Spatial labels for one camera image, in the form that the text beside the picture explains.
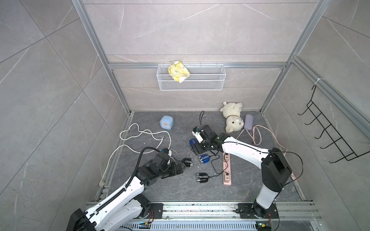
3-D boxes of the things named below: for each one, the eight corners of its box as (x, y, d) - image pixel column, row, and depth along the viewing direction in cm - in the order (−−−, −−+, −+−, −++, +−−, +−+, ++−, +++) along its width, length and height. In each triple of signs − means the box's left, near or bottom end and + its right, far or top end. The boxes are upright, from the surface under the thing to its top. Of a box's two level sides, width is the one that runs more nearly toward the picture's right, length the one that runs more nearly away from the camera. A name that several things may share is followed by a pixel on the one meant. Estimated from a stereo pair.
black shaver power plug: (196, 183, 84) (196, 181, 82) (196, 174, 88) (196, 172, 85) (208, 183, 84) (208, 181, 82) (207, 174, 88) (208, 172, 85)
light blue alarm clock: (161, 127, 111) (159, 120, 104) (165, 121, 115) (164, 114, 109) (171, 130, 109) (169, 123, 102) (174, 123, 113) (174, 116, 107)
